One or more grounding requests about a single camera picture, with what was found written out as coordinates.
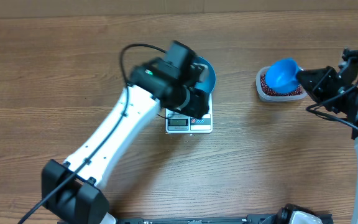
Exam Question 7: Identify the blue plastic measuring scoop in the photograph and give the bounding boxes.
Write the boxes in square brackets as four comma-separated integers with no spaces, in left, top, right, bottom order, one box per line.
[265,58,301,94]

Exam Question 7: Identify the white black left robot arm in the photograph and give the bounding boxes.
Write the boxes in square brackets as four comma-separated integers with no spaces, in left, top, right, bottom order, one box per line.
[42,85,161,223]

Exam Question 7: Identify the teal metal bowl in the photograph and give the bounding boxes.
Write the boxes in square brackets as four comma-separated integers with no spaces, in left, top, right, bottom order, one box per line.
[194,57,216,94]

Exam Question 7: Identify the white digital kitchen scale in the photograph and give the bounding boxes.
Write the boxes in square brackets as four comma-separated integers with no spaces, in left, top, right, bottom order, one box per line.
[165,95,213,134]

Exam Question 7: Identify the clear container of red beans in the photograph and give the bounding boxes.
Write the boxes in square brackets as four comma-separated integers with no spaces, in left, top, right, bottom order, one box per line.
[255,66,307,103]

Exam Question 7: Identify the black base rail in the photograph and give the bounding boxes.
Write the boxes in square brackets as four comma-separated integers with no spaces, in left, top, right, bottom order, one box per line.
[54,203,334,224]

